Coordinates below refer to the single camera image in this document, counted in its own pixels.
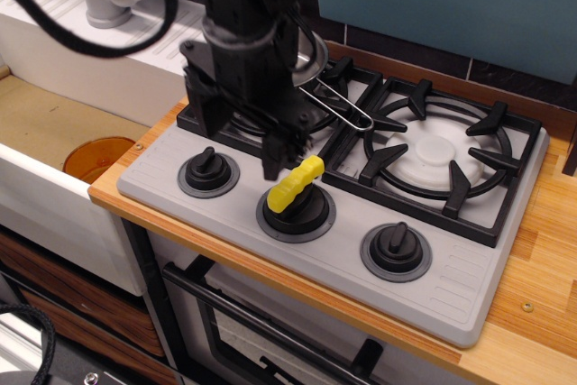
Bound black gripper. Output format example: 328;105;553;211
179;19;313;180

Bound grey toy stove top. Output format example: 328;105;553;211
117;58;549;347

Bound black left stove knob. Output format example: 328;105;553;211
178;146;240;199

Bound black right burner grate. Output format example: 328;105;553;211
324;78;548;247

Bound wooden drawer fronts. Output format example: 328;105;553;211
1;227;177;384

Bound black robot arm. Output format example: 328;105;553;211
181;0;315;180

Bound black middle stove knob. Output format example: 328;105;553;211
256;184;336;243

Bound black left burner grate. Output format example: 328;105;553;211
177;57;382;169

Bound black burner grate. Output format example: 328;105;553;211
324;78;548;247
177;57;382;169

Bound black right stove knob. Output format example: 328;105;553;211
360;222;433;283

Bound oven door with black handle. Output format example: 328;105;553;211
162;256;461;384

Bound black braided cable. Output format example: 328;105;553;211
0;0;181;385

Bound black stove knob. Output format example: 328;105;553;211
360;222;433;283
256;184;336;243
178;146;240;199

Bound white toy sink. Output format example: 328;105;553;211
1;0;205;297

